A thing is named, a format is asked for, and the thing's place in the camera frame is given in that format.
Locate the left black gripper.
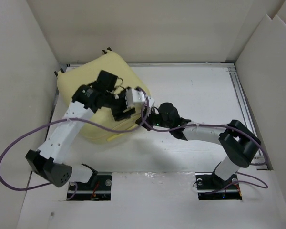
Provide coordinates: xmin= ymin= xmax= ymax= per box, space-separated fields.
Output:
xmin=105 ymin=88 xmax=135 ymax=120

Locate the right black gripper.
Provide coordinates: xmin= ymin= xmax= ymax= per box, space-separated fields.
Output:
xmin=136 ymin=105 xmax=172 ymax=131

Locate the yellow suitcase black lining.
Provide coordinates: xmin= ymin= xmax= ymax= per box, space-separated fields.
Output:
xmin=55 ymin=47 xmax=151 ymax=144

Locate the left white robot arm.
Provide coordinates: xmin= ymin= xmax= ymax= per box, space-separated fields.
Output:
xmin=25 ymin=70 xmax=145 ymax=189

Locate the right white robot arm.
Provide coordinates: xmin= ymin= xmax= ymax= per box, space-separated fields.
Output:
xmin=142 ymin=103 xmax=261 ymax=188

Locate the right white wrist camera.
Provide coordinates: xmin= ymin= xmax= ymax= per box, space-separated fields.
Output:
xmin=145 ymin=96 xmax=155 ymax=112

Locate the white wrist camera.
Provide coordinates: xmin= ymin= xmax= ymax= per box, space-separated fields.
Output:
xmin=145 ymin=96 xmax=155 ymax=112
xmin=125 ymin=88 xmax=145 ymax=107

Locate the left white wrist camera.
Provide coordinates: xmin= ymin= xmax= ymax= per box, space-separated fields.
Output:
xmin=125 ymin=88 xmax=145 ymax=107

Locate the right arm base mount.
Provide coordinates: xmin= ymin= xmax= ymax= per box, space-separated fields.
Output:
xmin=193 ymin=172 xmax=242 ymax=200

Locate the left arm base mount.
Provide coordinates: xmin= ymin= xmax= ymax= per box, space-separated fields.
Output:
xmin=66 ymin=172 xmax=112 ymax=201

